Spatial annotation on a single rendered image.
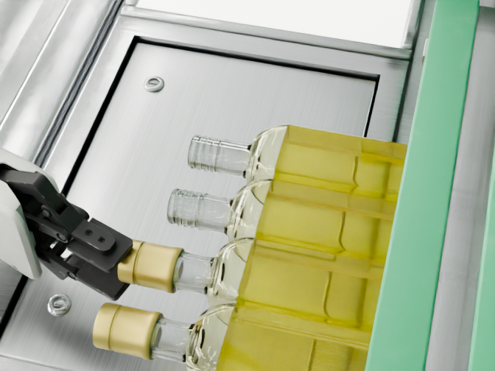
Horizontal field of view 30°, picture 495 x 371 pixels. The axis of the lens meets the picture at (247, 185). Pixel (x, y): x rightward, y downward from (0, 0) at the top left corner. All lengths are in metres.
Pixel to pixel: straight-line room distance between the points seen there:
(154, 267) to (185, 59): 0.39
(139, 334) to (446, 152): 0.25
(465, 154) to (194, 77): 0.46
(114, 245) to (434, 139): 0.25
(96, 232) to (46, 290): 0.18
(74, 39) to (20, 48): 0.07
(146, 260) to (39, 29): 0.50
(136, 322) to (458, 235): 0.24
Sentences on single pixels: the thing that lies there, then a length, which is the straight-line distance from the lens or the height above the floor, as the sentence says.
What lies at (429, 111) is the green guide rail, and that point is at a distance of 0.63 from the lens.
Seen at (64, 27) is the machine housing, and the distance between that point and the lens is 1.10.
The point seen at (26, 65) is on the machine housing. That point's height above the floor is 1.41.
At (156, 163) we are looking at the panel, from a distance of 0.94.
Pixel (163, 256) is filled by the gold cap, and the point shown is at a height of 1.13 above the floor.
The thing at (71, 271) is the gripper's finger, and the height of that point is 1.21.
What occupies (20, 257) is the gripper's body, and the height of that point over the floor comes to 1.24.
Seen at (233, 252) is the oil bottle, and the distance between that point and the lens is 0.68.
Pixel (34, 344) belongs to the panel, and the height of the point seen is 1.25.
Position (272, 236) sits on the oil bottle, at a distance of 0.70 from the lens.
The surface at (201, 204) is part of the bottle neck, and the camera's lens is 0.73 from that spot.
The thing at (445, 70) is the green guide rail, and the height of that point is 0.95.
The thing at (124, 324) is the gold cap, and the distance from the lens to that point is 0.68.
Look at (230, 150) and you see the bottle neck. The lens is 0.76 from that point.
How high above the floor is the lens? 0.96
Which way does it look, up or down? 10 degrees up
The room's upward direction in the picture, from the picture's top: 79 degrees counter-clockwise
